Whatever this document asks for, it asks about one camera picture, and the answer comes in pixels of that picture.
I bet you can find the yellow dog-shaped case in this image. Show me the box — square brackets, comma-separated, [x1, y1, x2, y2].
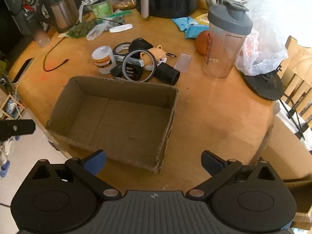
[140, 45, 176, 71]

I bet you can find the dark water bottle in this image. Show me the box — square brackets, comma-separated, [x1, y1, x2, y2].
[23, 11, 50, 48]

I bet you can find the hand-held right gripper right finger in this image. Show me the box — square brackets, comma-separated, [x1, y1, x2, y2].
[186, 150, 283, 200]

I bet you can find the black tape roll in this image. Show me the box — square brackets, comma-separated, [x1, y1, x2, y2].
[113, 42, 132, 55]

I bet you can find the wooden slatted chair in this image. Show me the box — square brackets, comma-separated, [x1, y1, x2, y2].
[275, 36, 312, 149]

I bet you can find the black rectangular case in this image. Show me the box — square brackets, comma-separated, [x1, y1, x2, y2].
[110, 65, 125, 77]

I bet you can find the small clear plastic packet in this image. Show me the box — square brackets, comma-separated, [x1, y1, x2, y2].
[174, 53, 192, 73]

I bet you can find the thin black cable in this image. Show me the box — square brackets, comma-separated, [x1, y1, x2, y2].
[99, 18, 125, 25]

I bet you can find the white plastic jar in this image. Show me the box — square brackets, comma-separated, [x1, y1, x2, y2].
[92, 46, 117, 75]

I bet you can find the net bag of green fruit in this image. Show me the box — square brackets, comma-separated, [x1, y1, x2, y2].
[67, 19, 103, 39]

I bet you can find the steel electric kettle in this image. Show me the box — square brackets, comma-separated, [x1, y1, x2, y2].
[36, 0, 80, 33]

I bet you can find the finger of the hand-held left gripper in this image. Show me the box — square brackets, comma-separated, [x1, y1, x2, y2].
[0, 119, 36, 141]

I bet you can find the green plastic strip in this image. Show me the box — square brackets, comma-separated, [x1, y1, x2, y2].
[108, 10, 132, 18]

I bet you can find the white round lid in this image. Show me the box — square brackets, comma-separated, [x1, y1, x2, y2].
[109, 24, 133, 33]

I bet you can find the blue slipper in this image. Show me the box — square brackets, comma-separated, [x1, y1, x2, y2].
[0, 161, 11, 178]

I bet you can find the clear shaker bottle grey lid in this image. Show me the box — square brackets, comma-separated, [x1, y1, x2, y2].
[202, 0, 254, 79]

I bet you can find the blue wipes packet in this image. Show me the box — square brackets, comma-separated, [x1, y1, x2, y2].
[184, 24, 209, 39]
[171, 17, 195, 31]

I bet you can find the black tube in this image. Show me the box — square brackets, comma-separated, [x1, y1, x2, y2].
[156, 63, 181, 86]

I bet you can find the smartphone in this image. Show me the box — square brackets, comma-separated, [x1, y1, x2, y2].
[12, 58, 35, 83]

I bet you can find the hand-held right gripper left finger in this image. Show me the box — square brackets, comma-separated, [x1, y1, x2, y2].
[31, 149, 122, 200]

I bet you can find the clear plastic bag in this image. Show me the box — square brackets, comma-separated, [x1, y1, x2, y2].
[86, 19, 122, 41]

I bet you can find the cardboard box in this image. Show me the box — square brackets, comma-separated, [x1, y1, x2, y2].
[45, 76, 179, 174]

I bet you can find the yellow wipes packet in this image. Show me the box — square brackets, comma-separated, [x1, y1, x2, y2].
[194, 13, 210, 25]

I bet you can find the marble pattern stick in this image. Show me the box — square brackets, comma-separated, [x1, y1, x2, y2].
[114, 55, 144, 66]

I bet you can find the white plastic bag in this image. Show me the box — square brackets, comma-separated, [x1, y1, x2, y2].
[235, 0, 289, 76]

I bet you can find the wooden rack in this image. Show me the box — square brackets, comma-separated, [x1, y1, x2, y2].
[0, 95, 26, 120]

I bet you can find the white cable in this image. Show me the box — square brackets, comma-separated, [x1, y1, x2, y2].
[78, 0, 92, 21]

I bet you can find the amber tape roll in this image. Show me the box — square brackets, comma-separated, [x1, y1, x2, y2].
[122, 49, 158, 82]

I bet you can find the green labelled jar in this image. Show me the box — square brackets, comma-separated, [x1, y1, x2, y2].
[90, 0, 114, 19]

